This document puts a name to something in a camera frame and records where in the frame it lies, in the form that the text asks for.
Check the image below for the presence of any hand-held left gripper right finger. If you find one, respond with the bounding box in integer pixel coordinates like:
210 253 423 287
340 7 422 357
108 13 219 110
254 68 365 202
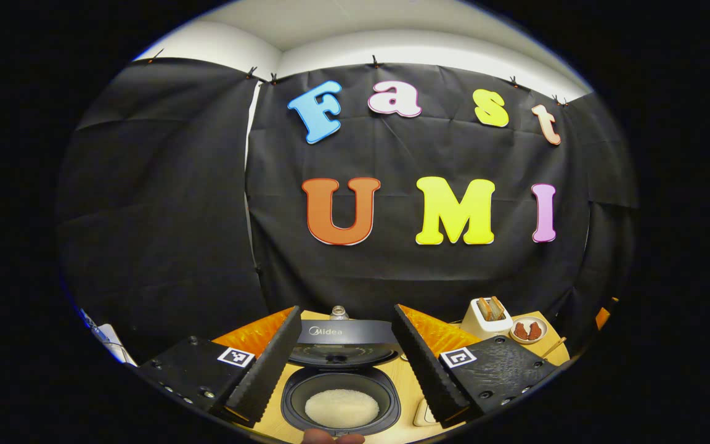
391 304 559 429

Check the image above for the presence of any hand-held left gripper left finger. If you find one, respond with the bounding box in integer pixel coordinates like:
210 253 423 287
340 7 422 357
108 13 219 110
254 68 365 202
133 305 303 429

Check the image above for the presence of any clear plastic rice container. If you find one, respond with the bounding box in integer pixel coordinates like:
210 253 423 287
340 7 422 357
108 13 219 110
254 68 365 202
414 398 439 428

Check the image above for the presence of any wooden spoon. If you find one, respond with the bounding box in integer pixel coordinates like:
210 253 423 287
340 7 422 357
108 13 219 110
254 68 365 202
540 337 568 360

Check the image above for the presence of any white rice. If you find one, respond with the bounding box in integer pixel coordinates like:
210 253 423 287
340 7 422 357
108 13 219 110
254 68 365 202
304 388 380 429

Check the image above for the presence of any dark grey rice cooker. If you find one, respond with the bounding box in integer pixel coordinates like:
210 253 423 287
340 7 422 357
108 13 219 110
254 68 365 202
281 319 402 436

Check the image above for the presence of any white toaster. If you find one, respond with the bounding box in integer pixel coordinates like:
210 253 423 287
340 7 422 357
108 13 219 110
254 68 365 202
461 296 514 340

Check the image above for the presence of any small round plate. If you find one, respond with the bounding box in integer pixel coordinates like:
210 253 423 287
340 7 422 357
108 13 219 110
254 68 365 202
509 316 548 345

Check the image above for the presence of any white desk item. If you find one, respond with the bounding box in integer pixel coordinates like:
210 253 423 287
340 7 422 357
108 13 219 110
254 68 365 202
81 308 125 364

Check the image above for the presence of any black backdrop cloth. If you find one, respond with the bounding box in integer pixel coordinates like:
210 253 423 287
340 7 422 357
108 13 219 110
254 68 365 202
56 59 639 364

